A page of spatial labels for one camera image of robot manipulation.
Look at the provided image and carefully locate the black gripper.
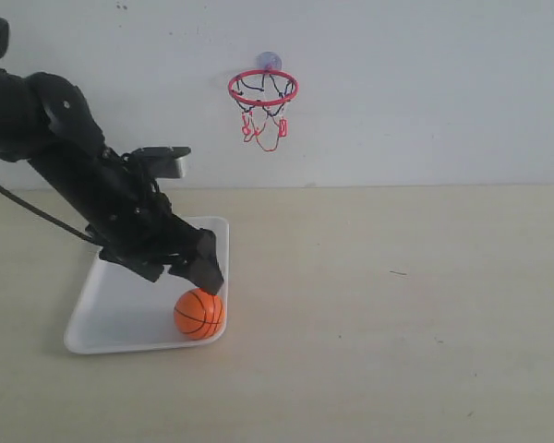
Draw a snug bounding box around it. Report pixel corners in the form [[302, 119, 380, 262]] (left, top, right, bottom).
[[87, 148, 224, 293]]

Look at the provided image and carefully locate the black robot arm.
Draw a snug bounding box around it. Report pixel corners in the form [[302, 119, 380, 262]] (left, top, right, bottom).
[[0, 18, 224, 294]]

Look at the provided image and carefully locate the white rectangular plastic tray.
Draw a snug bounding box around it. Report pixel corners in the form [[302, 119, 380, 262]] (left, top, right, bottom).
[[63, 216, 231, 356]]

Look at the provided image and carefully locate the small orange basketball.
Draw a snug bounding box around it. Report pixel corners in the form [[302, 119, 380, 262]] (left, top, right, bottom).
[[173, 288, 226, 341]]

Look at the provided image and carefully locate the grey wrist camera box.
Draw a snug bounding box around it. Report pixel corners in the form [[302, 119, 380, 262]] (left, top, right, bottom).
[[131, 146, 191, 179]]

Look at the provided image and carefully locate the black braided cable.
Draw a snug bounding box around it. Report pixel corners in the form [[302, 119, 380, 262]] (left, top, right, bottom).
[[0, 171, 103, 247]]

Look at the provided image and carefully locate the clear suction cup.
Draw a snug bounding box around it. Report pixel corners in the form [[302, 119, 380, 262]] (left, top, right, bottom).
[[256, 51, 283, 71]]

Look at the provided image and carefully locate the red mini basketball hoop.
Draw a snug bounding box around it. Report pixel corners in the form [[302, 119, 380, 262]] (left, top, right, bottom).
[[227, 68, 299, 152]]

